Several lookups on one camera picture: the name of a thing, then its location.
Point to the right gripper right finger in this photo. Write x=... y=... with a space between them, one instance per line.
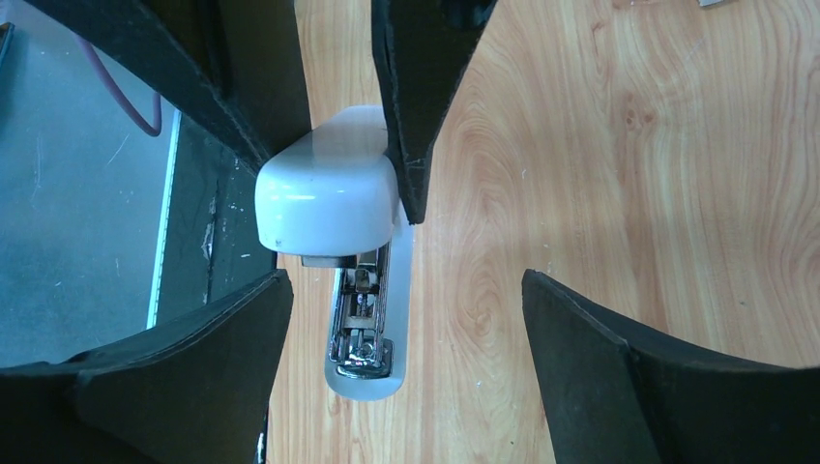
x=615 y=390

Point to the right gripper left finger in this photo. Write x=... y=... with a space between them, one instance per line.
x=195 y=389

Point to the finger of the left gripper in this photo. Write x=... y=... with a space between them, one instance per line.
x=421 y=50
x=234 y=67

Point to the white stapler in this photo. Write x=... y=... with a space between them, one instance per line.
x=331 y=198

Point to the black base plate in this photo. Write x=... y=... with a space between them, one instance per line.
x=207 y=243

